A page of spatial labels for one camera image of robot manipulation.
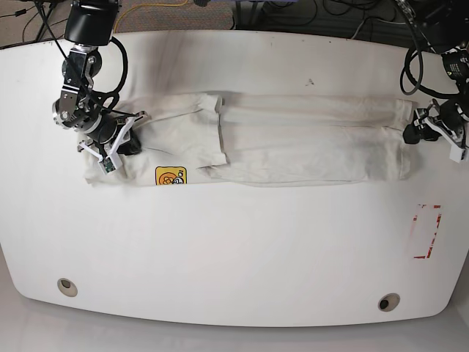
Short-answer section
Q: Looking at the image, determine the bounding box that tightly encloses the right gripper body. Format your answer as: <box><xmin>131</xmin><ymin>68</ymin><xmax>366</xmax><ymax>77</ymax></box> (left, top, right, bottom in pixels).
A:
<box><xmin>75</xmin><ymin>111</ymin><xmax>148</xmax><ymax>155</ymax></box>

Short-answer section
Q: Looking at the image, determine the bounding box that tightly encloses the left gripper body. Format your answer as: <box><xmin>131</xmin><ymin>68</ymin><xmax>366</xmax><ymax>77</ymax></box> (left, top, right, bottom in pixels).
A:
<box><xmin>413</xmin><ymin>99</ymin><xmax>468</xmax><ymax>148</ymax></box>

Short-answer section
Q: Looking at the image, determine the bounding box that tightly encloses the white t-shirt with print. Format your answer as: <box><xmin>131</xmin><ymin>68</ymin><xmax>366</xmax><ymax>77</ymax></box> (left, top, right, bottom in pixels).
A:
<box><xmin>84</xmin><ymin>93</ymin><xmax>415</xmax><ymax>187</ymax></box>

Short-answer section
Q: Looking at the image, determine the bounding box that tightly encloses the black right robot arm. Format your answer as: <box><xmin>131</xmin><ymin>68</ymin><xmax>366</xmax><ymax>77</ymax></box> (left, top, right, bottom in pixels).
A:
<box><xmin>52</xmin><ymin>1</ymin><xmax>146</xmax><ymax>172</ymax></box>

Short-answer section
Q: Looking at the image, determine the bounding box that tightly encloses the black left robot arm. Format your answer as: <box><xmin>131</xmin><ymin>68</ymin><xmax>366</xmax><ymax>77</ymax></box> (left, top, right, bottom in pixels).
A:
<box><xmin>394</xmin><ymin>1</ymin><xmax>468</xmax><ymax>162</ymax></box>

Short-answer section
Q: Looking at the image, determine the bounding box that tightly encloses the red tape marking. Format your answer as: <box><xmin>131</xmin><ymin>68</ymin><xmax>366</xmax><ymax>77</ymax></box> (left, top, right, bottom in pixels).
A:
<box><xmin>407</xmin><ymin>204</ymin><xmax>443</xmax><ymax>260</ymax></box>

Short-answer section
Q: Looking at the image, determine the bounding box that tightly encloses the black tripod stand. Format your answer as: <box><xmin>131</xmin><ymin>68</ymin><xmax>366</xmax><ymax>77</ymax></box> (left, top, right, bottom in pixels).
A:
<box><xmin>34</xmin><ymin>0</ymin><xmax>59</xmax><ymax>43</ymax></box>

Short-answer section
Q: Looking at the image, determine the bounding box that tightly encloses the left table grommet hole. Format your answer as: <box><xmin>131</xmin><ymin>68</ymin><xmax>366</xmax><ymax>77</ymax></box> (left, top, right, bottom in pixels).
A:
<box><xmin>57</xmin><ymin>278</ymin><xmax>78</xmax><ymax>298</ymax></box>

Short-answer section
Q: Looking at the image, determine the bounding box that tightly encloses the table grommet hole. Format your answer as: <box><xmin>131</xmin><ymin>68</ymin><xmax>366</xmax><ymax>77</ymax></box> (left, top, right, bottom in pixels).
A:
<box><xmin>57</xmin><ymin>278</ymin><xmax>78</xmax><ymax>298</ymax></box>
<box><xmin>377</xmin><ymin>293</ymin><xmax>400</xmax><ymax>312</ymax></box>

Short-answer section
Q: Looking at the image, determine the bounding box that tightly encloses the right table grommet hole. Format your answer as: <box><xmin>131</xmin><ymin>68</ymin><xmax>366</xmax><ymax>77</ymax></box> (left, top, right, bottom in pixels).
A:
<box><xmin>377</xmin><ymin>293</ymin><xmax>400</xmax><ymax>312</ymax></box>

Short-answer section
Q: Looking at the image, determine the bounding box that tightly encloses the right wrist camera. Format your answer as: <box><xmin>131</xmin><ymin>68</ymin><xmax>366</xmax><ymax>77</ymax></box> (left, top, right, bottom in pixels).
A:
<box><xmin>98</xmin><ymin>155</ymin><xmax>122</xmax><ymax>175</ymax></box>

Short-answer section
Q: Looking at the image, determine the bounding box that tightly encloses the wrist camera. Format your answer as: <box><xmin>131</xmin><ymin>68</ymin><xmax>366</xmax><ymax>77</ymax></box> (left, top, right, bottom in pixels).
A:
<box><xmin>449</xmin><ymin>145</ymin><xmax>468</xmax><ymax>163</ymax></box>
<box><xmin>98</xmin><ymin>155</ymin><xmax>122</xmax><ymax>175</ymax></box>

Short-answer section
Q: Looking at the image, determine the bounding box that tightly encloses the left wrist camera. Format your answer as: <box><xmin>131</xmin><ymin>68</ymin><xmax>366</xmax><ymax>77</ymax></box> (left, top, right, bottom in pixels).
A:
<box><xmin>449</xmin><ymin>145</ymin><xmax>468</xmax><ymax>163</ymax></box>

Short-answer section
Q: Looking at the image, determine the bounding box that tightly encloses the yellow cable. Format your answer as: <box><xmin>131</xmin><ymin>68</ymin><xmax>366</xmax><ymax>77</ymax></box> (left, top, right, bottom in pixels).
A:
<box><xmin>114</xmin><ymin>0</ymin><xmax>191</xmax><ymax>34</ymax></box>

